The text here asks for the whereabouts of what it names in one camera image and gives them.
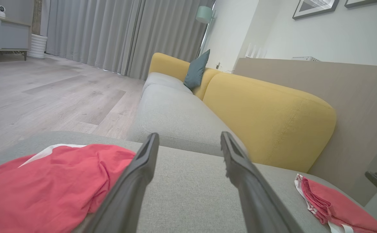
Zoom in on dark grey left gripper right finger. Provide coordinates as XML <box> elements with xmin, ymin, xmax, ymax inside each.
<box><xmin>220</xmin><ymin>131</ymin><xmax>304</xmax><ymax>233</ymax></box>

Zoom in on yellow sofa back cushion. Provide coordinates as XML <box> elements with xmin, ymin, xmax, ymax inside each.
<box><xmin>202</xmin><ymin>72</ymin><xmax>337</xmax><ymax>174</ymax></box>
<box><xmin>191</xmin><ymin>68</ymin><xmax>222</xmax><ymax>101</ymax></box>

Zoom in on red basketball jersey white sleeves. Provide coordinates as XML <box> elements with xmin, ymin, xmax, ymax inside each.
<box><xmin>294</xmin><ymin>173</ymin><xmax>377</xmax><ymax>233</ymax></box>

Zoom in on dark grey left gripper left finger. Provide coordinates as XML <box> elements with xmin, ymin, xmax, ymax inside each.
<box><xmin>81</xmin><ymin>133</ymin><xmax>160</xmax><ymax>233</ymax></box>

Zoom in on grey pleated curtain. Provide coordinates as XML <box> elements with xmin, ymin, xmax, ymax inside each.
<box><xmin>41</xmin><ymin>0</ymin><xmax>215</xmax><ymax>81</ymax></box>

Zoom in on teal throw pillow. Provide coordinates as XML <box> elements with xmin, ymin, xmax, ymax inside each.
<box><xmin>183</xmin><ymin>49</ymin><xmax>211</xmax><ymax>91</ymax></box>

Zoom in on grey sideboard cabinet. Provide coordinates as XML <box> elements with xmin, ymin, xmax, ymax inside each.
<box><xmin>0</xmin><ymin>14</ymin><xmax>33</xmax><ymax>61</ymax></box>

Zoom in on white ribbed vase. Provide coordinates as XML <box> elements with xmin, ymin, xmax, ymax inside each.
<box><xmin>27</xmin><ymin>34</ymin><xmax>48</xmax><ymax>60</ymax></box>

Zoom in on large black framed picture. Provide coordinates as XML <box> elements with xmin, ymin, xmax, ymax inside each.
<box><xmin>292</xmin><ymin>0</ymin><xmax>340</xmax><ymax>20</ymax></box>

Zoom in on yellow sofa armrest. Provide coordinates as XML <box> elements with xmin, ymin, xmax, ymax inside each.
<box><xmin>148</xmin><ymin>52</ymin><xmax>191</xmax><ymax>82</ymax></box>

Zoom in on red shorts white stripe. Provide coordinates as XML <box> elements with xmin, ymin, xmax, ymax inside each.
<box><xmin>0</xmin><ymin>143</ymin><xmax>137</xmax><ymax>233</ymax></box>

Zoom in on grey sofa seat cushion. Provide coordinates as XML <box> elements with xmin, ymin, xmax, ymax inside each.
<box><xmin>141</xmin><ymin>72</ymin><xmax>194</xmax><ymax>98</ymax></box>
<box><xmin>126</xmin><ymin>84</ymin><xmax>251</xmax><ymax>158</ymax></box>

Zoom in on taupe partition panel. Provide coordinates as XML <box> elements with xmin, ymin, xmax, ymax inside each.
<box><xmin>233</xmin><ymin>58</ymin><xmax>377</xmax><ymax>207</ymax></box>

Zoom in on mint green floor lamp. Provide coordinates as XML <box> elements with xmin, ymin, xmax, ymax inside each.
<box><xmin>195</xmin><ymin>6</ymin><xmax>216</xmax><ymax>58</ymax></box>

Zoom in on small black framed picture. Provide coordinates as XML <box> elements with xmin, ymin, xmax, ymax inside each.
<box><xmin>344</xmin><ymin>0</ymin><xmax>377</xmax><ymax>8</ymax></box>

